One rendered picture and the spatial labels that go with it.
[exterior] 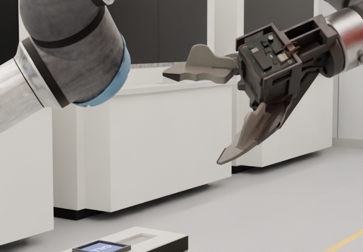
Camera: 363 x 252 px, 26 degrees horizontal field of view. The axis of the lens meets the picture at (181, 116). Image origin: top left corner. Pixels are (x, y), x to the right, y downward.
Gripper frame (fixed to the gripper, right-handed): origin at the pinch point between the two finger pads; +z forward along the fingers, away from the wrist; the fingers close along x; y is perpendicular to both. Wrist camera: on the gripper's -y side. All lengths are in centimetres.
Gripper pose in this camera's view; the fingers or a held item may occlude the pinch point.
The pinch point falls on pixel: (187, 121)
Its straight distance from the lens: 97.3
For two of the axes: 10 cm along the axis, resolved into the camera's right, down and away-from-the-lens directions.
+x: 4.5, 7.3, -5.1
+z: -8.9, 4.0, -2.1
